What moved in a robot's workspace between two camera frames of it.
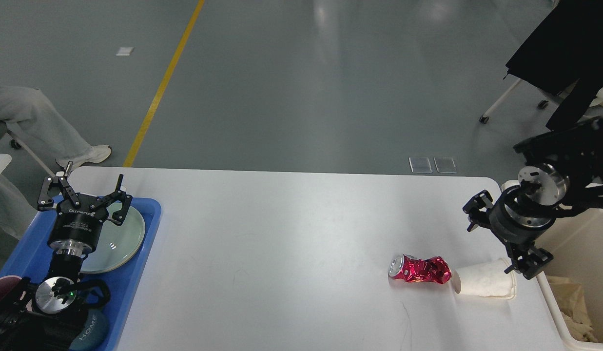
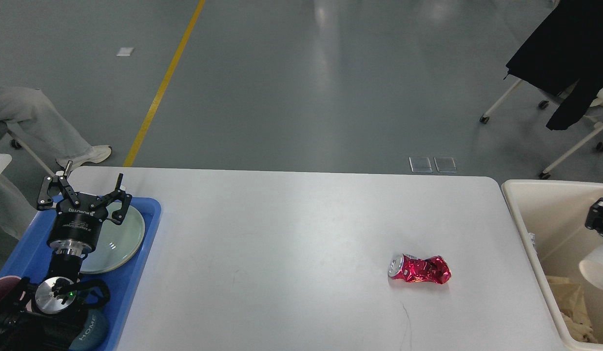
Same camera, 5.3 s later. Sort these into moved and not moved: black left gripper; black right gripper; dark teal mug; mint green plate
Moved: black right gripper
Not moved: black left gripper; mint green plate; dark teal mug
